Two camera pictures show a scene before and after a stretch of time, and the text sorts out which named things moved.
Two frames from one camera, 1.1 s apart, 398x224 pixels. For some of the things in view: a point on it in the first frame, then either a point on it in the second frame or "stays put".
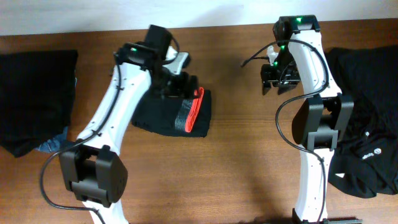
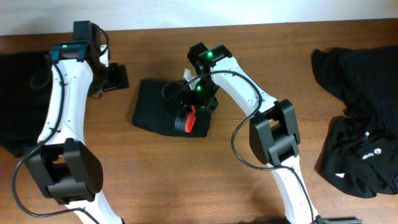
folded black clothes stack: (37, 89) stays put
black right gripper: (268, 76) to (190, 98)
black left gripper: (185, 90) to (120, 78)
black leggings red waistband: (188, 117) stays put
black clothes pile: (365, 165) stays put
